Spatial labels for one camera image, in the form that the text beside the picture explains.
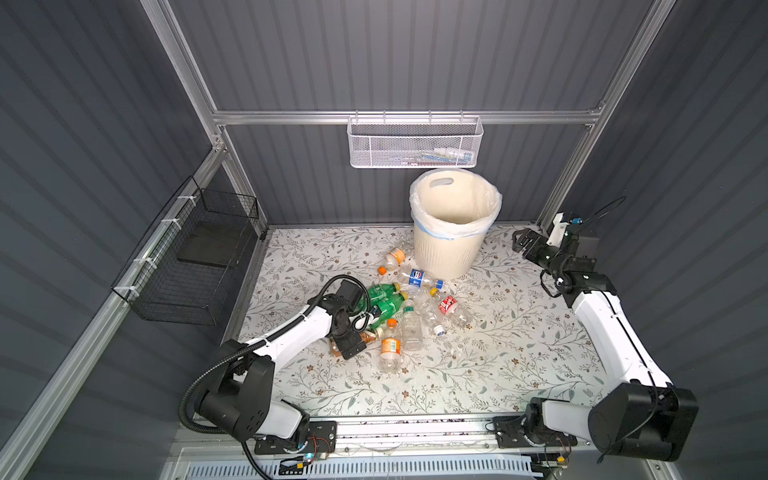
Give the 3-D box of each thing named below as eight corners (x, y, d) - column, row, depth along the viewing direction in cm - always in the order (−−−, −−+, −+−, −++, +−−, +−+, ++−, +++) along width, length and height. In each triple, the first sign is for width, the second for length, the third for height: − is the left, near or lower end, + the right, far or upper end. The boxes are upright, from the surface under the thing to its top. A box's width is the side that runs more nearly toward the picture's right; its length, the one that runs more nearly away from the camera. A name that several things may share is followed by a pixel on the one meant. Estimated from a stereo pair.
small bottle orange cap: (377, 273, 108) (376, 265, 104) (395, 253, 114) (395, 245, 110) (387, 279, 106) (387, 271, 102) (405, 259, 112) (405, 251, 108)
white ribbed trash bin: (410, 286, 105) (415, 226, 81) (407, 231, 122) (411, 169, 98) (484, 286, 105) (510, 226, 81) (471, 231, 122) (490, 169, 98)
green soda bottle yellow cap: (366, 324, 93) (365, 319, 90) (399, 292, 100) (399, 287, 98) (375, 332, 91) (375, 328, 88) (408, 299, 98) (408, 294, 96)
